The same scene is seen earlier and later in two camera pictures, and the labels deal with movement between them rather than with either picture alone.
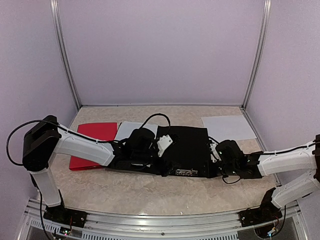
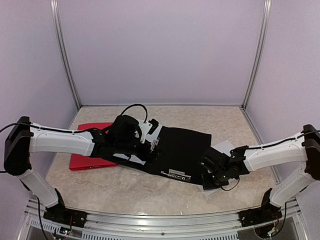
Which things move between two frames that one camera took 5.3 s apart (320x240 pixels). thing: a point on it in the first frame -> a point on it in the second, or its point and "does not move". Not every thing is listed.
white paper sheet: x=232 y=127 -> x=224 y=147
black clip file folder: x=189 y=156 does not move
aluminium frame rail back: x=161 y=106 does not move
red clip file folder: x=98 y=132 does not move
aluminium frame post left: x=54 y=5 does not move
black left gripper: x=168 y=169 -> x=144 y=154
